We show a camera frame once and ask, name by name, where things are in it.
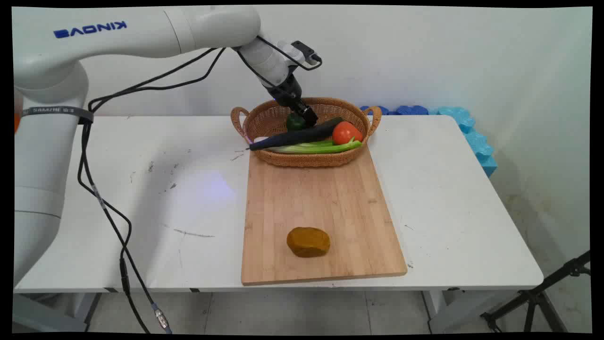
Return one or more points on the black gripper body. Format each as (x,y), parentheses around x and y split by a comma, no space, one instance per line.
(285,90)

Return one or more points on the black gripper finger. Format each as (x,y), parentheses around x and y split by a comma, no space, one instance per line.
(310,115)
(298,110)

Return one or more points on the brown potato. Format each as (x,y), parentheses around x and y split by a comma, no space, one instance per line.
(308,242)

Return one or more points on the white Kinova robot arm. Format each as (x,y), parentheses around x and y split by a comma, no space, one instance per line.
(118,33)

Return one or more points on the green bell pepper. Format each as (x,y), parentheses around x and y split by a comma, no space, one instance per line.
(294,123)

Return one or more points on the long dark cucumber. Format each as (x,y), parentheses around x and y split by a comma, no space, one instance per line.
(302,135)

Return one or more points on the green celery stalk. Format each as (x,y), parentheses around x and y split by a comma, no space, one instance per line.
(321,148)

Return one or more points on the red tomato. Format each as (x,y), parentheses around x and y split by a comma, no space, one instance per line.
(346,132)

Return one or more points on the bamboo cutting board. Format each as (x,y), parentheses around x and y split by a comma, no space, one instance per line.
(325,203)

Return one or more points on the light blue foam mat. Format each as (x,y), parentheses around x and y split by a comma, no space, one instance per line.
(476,141)

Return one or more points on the white table leg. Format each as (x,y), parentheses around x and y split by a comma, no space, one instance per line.
(448,311)

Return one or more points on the orange object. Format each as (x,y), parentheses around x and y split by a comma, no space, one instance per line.
(17,118)

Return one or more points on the black tripod stand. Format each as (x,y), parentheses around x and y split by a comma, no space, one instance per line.
(535,297)

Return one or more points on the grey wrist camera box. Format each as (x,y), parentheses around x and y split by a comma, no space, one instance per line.
(306,51)

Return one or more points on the grey table leg frame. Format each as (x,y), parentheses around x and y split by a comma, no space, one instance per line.
(47,314)

